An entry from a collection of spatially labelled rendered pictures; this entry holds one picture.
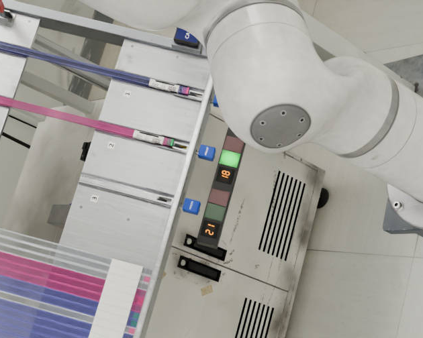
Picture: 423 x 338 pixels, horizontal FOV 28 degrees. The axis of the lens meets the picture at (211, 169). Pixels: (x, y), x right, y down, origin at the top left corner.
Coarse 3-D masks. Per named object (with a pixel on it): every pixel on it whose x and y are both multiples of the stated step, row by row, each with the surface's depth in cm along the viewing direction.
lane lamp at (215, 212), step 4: (208, 204) 162; (212, 204) 161; (208, 208) 161; (212, 208) 161; (216, 208) 161; (220, 208) 161; (224, 208) 161; (208, 212) 161; (212, 212) 161; (216, 212) 161; (220, 212) 161; (224, 212) 161; (204, 216) 161; (208, 216) 161; (212, 216) 161; (216, 216) 161; (220, 216) 161; (216, 220) 161; (220, 220) 161
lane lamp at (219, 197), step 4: (212, 188) 162; (212, 192) 162; (216, 192) 162; (220, 192) 162; (224, 192) 162; (228, 192) 162; (212, 196) 162; (216, 196) 162; (220, 196) 162; (224, 196) 162; (228, 196) 162; (212, 200) 162; (216, 200) 162; (220, 200) 162; (224, 200) 162; (216, 204) 161; (220, 204) 161; (224, 204) 161
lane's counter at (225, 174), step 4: (220, 168) 163; (224, 168) 163; (228, 168) 163; (220, 172) 163; (224, 172) 163; (228, 172) 163; (232, 172) 163; (216, 176) 163; (220, 176) 163; (224, 176) 163; (228, 176) 163; (232, 176) 163; (216, 180) 163; (220, 180) 163; (224, 180) 163; (228, 180) 163
